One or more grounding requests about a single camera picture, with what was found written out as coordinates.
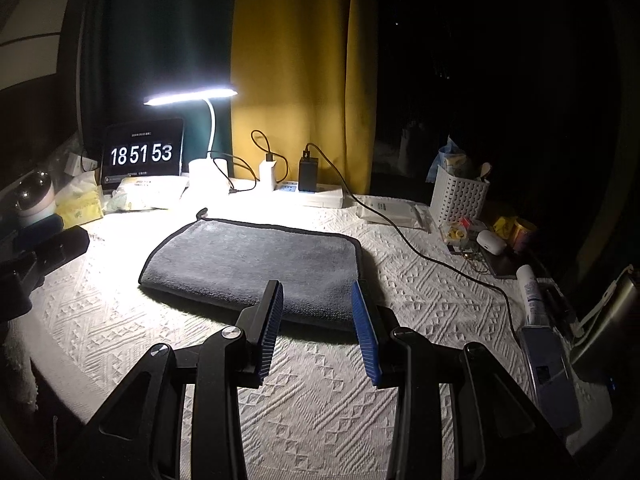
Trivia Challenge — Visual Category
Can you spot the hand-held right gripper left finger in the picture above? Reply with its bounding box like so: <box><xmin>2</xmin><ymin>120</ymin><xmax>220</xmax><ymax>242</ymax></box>
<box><xmin>75</xmin><ymin>280</ymin><xmax>285</xmax><ymax>480</ymax></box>

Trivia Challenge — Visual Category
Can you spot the dark green curtain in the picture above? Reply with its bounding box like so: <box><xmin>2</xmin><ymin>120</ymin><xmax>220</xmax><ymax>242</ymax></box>
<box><xmin>79</xmin><ymin>0</ymin><xmax>241</xmax><ymax>172</ymax></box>

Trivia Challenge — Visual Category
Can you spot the white tube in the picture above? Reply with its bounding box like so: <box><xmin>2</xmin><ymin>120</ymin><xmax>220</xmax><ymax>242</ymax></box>
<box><xmin>516</xmin><ymin>264</ymin><xmax>546</xmax><ymax>329</ymax></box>

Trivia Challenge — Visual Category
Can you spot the long black cable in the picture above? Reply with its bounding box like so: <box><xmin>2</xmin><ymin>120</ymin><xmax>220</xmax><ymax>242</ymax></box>
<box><xmin>304</xmin><ymin>142</ymin><xmax>527</xmax><ymax>347</ymax></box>

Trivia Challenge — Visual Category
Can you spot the blue foil packet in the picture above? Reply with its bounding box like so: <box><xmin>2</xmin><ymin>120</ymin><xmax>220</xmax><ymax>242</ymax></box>
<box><xmin>519</xmin><ymin>324</ymin><xmax>581</xmax><ymax>431</ymax></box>

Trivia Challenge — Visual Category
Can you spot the black charger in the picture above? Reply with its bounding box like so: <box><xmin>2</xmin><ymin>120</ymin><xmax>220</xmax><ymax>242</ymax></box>
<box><xmin>298</xmin><ymin>149</ymin><xmax>320</xmax><ymax>194</ymax></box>

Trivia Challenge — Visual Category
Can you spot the yellow tissue packet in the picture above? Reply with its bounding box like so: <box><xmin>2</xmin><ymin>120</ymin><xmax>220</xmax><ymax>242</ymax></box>
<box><xmin>54</xmin><ymin>180</ymin><xmax>106</xmax><ymax>229</ymax></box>

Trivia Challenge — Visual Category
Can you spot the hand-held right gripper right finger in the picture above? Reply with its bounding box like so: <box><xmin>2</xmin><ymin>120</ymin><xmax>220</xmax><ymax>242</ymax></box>
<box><xmin>351</xmin><ymin>280</ymin><xmax>567</xmax><ymax>480</ymax></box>

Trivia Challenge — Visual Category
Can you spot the grey towel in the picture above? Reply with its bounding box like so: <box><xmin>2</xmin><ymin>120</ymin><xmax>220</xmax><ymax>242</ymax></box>
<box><xmin>137</xmin><ymin>208</ymin><xmax>364</xmax><ymax>334</ymax></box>

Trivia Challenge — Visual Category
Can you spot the small clear box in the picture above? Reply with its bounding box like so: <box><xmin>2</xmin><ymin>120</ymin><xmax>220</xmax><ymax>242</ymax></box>
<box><xmin>439</xmin><ymin>219</ymin><xmax>474</xmax><ymax>249</ymax></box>

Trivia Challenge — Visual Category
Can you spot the pink and white round device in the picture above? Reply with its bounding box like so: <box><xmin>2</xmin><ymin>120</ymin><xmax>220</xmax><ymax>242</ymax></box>
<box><xmin>12</xmin><ymin>169</ymin><xmax>59</xmax><ymax>226</ymax></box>

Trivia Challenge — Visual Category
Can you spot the flat white plastic packet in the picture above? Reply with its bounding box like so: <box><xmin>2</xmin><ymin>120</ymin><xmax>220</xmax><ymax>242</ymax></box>
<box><xmin>359</xmin><ymin>194</ymin><xmax>432</xmax><ymax>234</ymax></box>

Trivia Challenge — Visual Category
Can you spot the small white box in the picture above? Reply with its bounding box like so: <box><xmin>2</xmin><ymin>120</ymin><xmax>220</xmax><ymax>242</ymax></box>
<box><xmin>67</xmin><ymin>152</ymin><xmax>99</xmax><ymax>176</ymax></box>

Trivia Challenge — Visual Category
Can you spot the yellow curtain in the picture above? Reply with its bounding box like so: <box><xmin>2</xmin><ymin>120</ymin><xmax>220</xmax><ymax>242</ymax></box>
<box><xmin>229</xmin><ymin>0</ymin><xmax>379</xmax><ymax>196</ymax></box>

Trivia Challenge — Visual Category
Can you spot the short black cable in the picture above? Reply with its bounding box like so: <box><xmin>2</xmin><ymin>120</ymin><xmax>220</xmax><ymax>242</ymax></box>
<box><xmin>250</xmin><ymin>129</ymin><xmax>289</xmax><ymax>184</ymax></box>

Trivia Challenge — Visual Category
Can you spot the white fluffy cloth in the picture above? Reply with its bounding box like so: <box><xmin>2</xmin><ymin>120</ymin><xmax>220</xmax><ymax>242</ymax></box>
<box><xmin>0</xmin><ymin>324</ymin><xmax>39</xmax><ymax>412</ymax></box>

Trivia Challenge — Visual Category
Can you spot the white power strip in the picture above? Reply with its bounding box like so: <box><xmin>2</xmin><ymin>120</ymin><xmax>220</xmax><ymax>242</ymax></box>
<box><xmin>274</xmin><ymin>182</ymin><xmax>346</xmax><ymax>210</ymax></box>

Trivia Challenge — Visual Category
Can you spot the white earbuds case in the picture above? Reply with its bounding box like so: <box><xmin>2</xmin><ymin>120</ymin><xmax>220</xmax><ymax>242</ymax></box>
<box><xmin>475</xmin><ymin>228</ymin><xmax>509</xmax><ymax>250</ymax></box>

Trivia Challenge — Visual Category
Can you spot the black lamp cable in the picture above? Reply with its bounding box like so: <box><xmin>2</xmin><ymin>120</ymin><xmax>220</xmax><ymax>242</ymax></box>
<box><xmin>210</xmin><ymin>154</ymin><xmax>261</xmax><ymax>195</ymax></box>

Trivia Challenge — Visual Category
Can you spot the small yellow packet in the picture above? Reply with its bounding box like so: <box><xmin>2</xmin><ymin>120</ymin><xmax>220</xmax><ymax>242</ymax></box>
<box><xmin>492</xmin><ymin>215</ymin><xmax>519</xmax><ymax>241</ymax></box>

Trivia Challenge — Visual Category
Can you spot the white wipes pack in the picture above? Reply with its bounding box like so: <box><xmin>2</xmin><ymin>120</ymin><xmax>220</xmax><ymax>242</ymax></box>
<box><xmin>107</xmin><ymin>177</ymin><xmax>189</xmax><ymax>211</ymax></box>

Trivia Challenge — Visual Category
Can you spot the white perforated basket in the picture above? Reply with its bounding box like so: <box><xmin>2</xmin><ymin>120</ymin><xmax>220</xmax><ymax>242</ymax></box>
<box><xmin>430</xmin><ymin>163</ymin><xmax>491</xmax><ymax>229</ymax></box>

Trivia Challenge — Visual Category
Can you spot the dark flat notebook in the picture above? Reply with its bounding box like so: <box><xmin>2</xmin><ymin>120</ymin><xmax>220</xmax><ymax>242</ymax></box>
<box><xmin>482</xmin><ymin>249</ymin><xmax>526</xmax><ymax>279</ymax></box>

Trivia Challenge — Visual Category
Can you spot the white textured tablecloth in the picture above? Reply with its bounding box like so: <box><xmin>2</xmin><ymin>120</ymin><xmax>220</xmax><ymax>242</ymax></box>
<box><xmin>20</xmin><ymin>192</ymin><xmax>617</xmax><ymax>480</ymax></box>

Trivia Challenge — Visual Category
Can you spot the tablet with clock display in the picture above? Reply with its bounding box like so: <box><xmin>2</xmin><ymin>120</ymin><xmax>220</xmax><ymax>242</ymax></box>
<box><xmin>100</xmin><ymin>118</ymin><xmax>185</xmax><ymax>186</ymax></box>

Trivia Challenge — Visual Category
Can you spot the white charger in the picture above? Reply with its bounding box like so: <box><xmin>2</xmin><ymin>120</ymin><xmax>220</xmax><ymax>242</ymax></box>
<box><xmin>258</xmin><ymin>152</ymin><xmax>277</xmax><ymax>192</ymax></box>

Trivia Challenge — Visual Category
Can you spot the white desk lamp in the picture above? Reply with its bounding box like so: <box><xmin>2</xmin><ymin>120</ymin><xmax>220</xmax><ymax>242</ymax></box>
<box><xmin>143</xmin><ymin>87</ymin><xmax>237</xmax><ymax>196</ymax></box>

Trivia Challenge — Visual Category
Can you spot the yellow can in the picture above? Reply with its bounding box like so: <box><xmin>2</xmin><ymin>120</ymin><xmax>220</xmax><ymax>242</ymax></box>
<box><xmin>510</xmin><ymin>217</ymin><xmax>539</xmax><ymax>251</ymax></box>

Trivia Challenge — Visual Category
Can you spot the blue and white packet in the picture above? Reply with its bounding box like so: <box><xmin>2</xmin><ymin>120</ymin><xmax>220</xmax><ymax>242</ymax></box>
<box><xmin>427</xmin><ymin>137</ymin><xmax>474</xmax><ymax>184</ymax></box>

